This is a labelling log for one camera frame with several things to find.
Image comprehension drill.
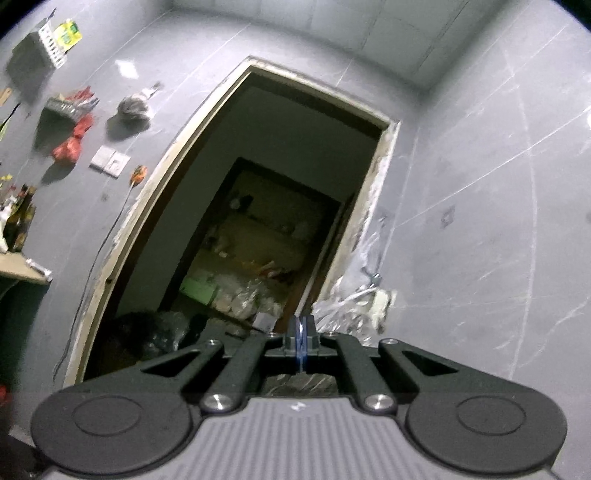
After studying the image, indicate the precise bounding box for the green box on shelf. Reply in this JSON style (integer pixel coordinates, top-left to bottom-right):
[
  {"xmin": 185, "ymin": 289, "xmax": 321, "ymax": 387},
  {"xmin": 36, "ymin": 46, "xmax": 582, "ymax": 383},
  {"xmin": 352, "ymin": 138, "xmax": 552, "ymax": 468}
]
[{"xmin": 179, "ymin": 278, "xmax": 217, "ymax": 305}]

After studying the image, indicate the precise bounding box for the hanging plastic bag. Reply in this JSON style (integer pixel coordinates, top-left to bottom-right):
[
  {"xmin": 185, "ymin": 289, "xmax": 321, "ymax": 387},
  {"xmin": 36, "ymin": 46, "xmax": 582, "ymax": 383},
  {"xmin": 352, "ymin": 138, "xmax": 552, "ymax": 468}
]
[{"xmin": 312, "ymin": 215, "xmax": 396, "ymax": 347}]

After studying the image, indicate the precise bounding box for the dark wooden shelf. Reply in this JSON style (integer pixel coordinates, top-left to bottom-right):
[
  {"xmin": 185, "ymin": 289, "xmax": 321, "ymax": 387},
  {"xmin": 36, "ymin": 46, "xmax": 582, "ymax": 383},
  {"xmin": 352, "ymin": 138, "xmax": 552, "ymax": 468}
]
[{"xmin": 170, "ymin": 158, "xmax": 342, "ymax": 323}]

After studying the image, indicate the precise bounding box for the orange wall hook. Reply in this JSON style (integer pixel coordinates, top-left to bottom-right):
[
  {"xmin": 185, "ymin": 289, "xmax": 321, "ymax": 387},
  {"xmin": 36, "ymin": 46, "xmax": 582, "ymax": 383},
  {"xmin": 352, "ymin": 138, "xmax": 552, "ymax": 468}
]
[{"xmin": 129, "ymin": 165, "xmax": 148, "ymax": 188}]

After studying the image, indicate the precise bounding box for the white wall switch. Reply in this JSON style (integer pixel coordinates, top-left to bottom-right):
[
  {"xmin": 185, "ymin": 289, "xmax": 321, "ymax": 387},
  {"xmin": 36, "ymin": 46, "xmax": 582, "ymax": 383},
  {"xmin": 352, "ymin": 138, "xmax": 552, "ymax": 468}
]
[{"xmin": 90, "ymin": 146, "xmax": 130, "ymax": 178}]

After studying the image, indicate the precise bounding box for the red bag on wall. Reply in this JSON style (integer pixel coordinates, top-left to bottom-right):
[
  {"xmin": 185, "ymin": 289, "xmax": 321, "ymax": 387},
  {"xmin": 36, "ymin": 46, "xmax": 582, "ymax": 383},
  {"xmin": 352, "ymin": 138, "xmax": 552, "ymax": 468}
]
[{"xmin": 46, "ymin": 86, "xmax": 99, "ymax": 165}]

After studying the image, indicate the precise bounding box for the grey bag on wall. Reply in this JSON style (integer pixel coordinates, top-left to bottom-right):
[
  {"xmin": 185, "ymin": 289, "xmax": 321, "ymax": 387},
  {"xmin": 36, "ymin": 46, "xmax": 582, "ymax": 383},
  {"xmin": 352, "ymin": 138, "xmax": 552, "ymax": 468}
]
[{"xmin": 117, "ymin": 82, "xmax": 163, "ymax": 123}]

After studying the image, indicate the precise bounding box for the white wall rack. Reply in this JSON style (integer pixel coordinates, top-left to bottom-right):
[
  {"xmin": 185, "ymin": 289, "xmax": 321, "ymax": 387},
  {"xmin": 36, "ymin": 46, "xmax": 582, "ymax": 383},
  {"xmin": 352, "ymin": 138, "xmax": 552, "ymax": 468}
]
[{"xmin": 12, "ymin": 17, "xmax": 83, "ymax": 70}]

